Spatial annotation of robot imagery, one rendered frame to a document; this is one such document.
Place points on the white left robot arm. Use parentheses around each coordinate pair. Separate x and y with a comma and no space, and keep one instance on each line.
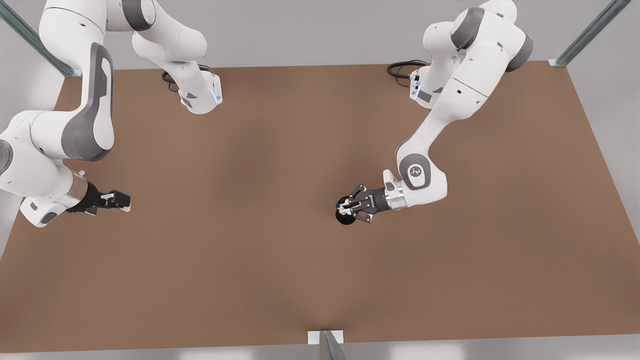
(465,95)

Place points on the silver frame post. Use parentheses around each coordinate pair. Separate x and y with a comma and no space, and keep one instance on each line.
(327,346)
(37,42)
(587,35)

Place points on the small black round object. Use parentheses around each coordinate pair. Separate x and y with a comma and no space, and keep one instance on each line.
(344,216)

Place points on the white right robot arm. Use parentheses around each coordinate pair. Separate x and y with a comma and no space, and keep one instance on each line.
(90,125)

